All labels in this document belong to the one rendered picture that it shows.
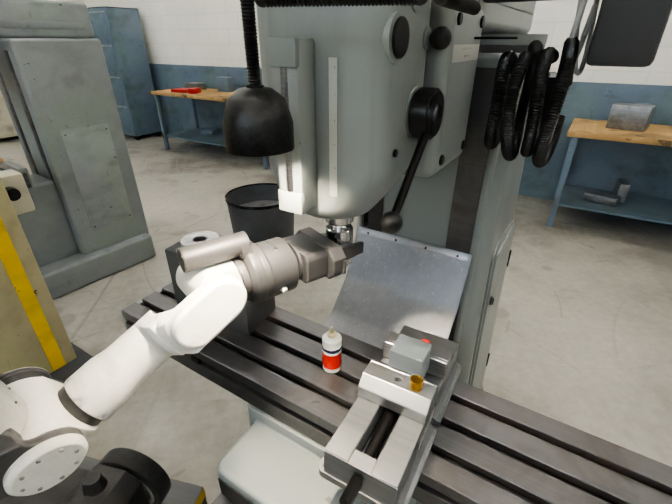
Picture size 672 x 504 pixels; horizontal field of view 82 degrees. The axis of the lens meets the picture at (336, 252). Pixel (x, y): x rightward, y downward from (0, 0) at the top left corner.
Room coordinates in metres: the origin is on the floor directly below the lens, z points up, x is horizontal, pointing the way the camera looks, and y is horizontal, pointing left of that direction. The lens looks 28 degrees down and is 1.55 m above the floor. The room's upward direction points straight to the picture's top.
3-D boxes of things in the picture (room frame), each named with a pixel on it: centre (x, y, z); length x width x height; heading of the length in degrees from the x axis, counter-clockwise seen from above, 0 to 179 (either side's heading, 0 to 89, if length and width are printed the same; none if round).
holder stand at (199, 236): (0.82, 0.28, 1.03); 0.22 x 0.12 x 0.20; 65
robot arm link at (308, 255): (0.55, 0.07, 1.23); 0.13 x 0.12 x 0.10; 37
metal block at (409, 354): (0.53, -0.13, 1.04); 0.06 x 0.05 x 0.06; 60
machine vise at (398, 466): (0.50, -0.12, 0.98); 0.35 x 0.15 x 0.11; 150
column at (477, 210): (1.13, -0.33, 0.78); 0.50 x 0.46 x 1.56; 148
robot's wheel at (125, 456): (0.64, 0.55, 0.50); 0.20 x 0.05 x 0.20; 76
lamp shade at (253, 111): (0.42, 0.08, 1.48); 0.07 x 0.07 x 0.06
